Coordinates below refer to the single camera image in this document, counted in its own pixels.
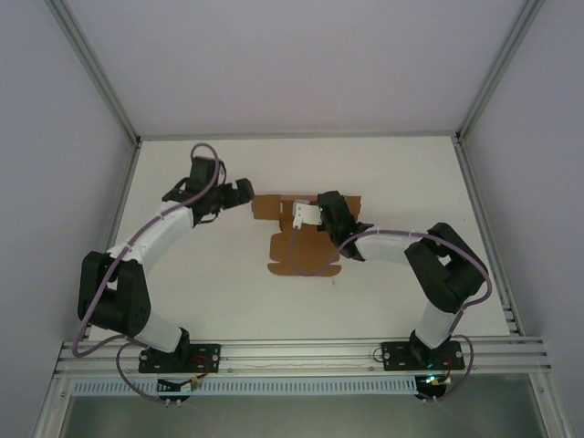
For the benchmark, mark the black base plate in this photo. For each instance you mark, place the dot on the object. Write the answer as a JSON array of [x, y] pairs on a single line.
[[207, 356], [397, 356]]

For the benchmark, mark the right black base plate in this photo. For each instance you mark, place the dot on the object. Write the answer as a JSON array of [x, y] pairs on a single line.
[[397, 356]]

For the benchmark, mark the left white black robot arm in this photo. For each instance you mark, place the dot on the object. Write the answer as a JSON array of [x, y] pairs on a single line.
[[157, 232]]

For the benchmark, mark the aluminium table side rail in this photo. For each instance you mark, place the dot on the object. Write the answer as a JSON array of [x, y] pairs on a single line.
[[488, 228], [114, 228]]

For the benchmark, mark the small connector board green light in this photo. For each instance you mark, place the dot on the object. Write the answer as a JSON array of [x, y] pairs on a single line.
[[433, 381]]

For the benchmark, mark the aluminium frame post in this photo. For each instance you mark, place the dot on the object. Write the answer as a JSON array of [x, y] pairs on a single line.
[[497, 68], [96, 73]]

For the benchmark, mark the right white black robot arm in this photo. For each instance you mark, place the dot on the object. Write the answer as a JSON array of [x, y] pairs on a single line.
[[388, 248]]

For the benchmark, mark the brown cardboard box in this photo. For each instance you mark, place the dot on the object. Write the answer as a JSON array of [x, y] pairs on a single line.
[[315, 251]]

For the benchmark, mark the aluminium table rear rail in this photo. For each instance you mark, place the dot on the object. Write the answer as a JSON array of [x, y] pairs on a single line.
[[296, 135]]

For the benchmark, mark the grey metal lower panel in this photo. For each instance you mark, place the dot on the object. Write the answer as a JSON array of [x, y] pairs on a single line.
[[296, 417]]

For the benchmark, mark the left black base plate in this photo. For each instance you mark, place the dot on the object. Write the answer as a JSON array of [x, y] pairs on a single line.
[[207, 356]]

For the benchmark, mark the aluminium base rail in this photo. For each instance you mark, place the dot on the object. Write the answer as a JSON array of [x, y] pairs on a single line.
[[296, 351]]

